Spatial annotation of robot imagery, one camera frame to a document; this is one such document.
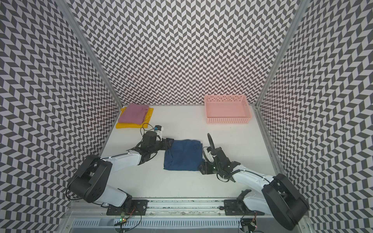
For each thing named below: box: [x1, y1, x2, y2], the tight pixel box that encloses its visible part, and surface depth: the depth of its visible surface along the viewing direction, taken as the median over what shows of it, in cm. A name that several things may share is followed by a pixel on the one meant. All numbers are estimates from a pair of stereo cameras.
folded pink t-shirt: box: [118, 103, 150, 125], surface depth 109 cm
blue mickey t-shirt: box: [163, 138, 205, 171], surface depth 90 cm
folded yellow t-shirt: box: [115, 107, 154, 129], surface depth 107 cm
